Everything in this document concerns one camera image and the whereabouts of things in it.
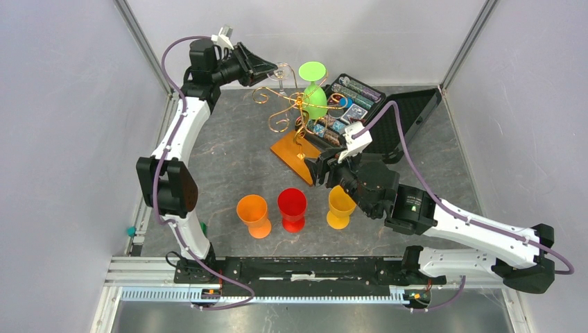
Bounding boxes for gold wire glass rack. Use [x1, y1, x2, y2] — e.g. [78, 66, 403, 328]
[252, 66, 342, 186]

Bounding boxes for orange wine glass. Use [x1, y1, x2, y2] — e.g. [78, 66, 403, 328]
[236, 194, 272, 239]

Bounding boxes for yellow wine glass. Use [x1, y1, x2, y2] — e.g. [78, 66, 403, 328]
[327, 185, 356, 230]

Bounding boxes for black poker chip case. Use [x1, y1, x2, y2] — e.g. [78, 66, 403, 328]
[304, 74, 441, 164]

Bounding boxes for clear wine glass back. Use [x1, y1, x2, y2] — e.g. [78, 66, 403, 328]
[268, 62, 293, 96]

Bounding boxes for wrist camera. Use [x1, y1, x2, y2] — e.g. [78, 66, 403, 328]
[211, 24, 234, 51]
[338, 122, 372, 164]

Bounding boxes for green wine glass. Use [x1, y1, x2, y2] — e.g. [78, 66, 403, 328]
[298, 61, 327, 120]

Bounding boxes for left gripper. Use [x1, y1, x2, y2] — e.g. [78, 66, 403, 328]
[211, 42, 278, 87]

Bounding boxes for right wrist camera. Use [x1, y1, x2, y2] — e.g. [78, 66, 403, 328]
[338, 122, 372, 164]

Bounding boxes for blue green block stack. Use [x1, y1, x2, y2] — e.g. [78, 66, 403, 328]
[126, 222, 208, 238]

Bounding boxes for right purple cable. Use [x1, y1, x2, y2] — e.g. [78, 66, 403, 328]
[351, 100, 575, 314]

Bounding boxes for red wine glass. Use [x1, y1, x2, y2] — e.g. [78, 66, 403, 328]
[277, 188, 307, 233]

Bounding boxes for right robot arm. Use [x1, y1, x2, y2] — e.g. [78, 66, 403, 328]
[304, 149, 555, 294]

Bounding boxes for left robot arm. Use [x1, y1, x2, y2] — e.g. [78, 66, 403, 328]
[136, 36, 277, 283]

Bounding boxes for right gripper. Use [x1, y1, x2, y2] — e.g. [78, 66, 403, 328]
[304, 145, 377, 218]

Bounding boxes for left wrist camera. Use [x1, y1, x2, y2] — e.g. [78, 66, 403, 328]
[211, 24, 234, 51]

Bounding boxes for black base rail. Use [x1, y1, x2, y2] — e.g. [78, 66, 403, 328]
[105, 254, 460, 311]

